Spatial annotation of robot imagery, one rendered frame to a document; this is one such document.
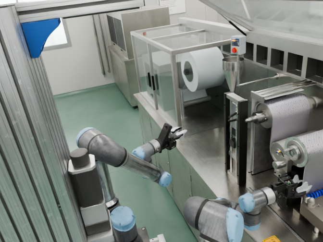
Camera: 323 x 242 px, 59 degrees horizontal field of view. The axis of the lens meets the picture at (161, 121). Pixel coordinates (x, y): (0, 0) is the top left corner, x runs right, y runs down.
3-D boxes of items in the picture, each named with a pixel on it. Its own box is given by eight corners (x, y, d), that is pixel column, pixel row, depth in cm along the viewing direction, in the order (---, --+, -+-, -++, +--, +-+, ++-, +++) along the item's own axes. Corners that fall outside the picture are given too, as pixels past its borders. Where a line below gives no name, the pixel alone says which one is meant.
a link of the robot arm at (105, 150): (110, 138, 117) (177, 173, 151) (97, 130, 125) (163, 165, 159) (96, 163, 116) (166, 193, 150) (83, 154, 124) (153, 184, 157)
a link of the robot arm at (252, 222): (240, 215, 143) (240, 198, 138) (263, 223, 137) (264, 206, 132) (233, 225, 138) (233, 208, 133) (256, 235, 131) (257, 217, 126)
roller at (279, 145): (269, 157, 157) (270, 138, 152) (307, 145, 163) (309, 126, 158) (284, 168, 146) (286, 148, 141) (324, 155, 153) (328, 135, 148)
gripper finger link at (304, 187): (316, 181, 131) (298, 185, 130) (315, 191, 134) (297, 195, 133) (312, 177, 134) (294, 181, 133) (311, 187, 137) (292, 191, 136)
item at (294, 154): (293, 163, 136) (284, 151, 140) (296, 162, 136) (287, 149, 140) (300, 155, 130) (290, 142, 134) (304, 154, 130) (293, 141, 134)
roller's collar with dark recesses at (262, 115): (251, 121, 156) (251, 110, 153) (260, 118, 158) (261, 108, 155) (258, 126, 151) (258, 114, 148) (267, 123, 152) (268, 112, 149)
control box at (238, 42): (229, 54, 169) (229, 36, 165) (236, 51, 172) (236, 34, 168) (238, 55, 164) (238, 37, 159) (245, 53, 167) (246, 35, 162)
